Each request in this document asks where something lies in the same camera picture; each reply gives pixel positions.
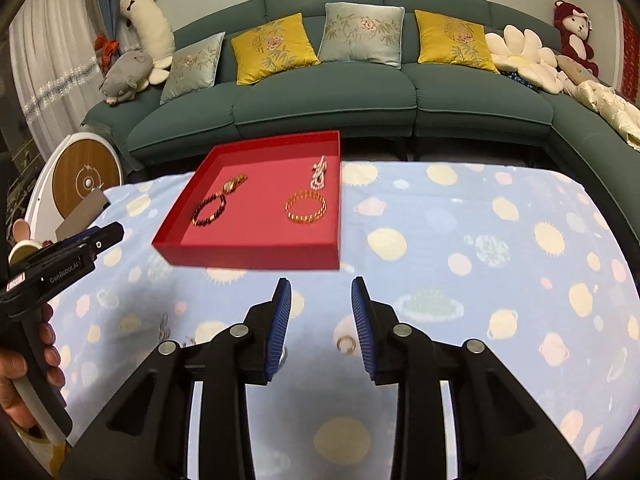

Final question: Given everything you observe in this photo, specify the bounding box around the red curtain bow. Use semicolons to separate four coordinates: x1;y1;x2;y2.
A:
95;34;123;68

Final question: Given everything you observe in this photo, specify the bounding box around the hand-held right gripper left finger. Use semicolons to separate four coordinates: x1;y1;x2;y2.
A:
60;279;293;480

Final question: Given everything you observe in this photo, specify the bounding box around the red monkey plush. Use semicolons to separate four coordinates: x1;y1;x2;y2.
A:
552;0;600;77

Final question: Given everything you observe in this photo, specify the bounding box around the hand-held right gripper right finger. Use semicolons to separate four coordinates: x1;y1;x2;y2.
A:
350;276;588;480

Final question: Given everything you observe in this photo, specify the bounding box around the dark bead bracelet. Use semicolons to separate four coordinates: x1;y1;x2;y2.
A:
192;191;227;227

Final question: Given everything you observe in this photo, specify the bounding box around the round white wooden-faced device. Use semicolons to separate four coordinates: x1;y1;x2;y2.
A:
25;131;125;241

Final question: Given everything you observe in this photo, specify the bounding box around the green sofa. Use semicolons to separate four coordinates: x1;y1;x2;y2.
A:
82;0;640;246

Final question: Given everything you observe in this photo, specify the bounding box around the person's left hand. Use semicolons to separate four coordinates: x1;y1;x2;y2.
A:
0;302;63;433

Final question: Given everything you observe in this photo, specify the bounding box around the dark patterned cabinet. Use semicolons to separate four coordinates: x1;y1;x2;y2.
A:
0;125;43;241

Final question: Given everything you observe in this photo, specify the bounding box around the white flower cushion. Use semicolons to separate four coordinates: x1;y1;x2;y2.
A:
484;24;568;95

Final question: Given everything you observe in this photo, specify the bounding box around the blue curtain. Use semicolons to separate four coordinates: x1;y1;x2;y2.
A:
95;0;126;61

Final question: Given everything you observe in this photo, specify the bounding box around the grey-blue embroidered pillow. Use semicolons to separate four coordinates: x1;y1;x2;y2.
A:
318;2;405;68
160;31;227;106

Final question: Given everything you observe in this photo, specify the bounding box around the white sheer curtain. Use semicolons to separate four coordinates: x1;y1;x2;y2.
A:
7;0;113;156

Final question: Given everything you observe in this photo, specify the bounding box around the cream satin blanket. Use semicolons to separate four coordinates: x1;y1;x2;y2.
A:
572;80;640;153

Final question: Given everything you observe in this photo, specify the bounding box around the yellow embroidered pillow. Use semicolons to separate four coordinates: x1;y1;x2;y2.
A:
415;9;501;75
230;12;321;86

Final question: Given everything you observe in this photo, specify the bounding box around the pearl bracelet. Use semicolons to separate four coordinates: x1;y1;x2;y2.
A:
310;156;328;191

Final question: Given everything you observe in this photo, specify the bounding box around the gold chain bracelet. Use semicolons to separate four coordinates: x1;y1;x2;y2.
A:
285;189;328;224

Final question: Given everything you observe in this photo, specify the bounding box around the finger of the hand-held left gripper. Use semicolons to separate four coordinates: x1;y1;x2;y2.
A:
60;222;125;263

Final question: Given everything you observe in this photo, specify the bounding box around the printed planet blanket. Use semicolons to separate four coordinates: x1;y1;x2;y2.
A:
10;160;638;480

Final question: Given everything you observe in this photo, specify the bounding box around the red tray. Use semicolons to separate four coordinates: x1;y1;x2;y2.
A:
151;130;342;271

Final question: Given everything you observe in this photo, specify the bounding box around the white framed mirror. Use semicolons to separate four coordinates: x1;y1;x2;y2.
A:
7;239;51;267

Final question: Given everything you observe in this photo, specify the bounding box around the red wall hanging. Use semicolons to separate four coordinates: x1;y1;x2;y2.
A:
620;5;640;106

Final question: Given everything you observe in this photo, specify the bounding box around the grey-brown case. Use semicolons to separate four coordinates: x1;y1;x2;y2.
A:
55;187;111;241

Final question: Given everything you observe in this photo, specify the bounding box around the grey pig plush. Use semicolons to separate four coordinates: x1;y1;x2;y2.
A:
99;50;155;107

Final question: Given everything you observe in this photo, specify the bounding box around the tan cushion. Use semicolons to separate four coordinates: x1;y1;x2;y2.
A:
555;55;598;96

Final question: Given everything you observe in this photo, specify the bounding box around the white cow plush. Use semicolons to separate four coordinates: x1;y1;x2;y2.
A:
119;0;177;85

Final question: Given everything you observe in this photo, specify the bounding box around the blue patterned cloth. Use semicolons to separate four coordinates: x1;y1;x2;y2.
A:
502;71;541;92

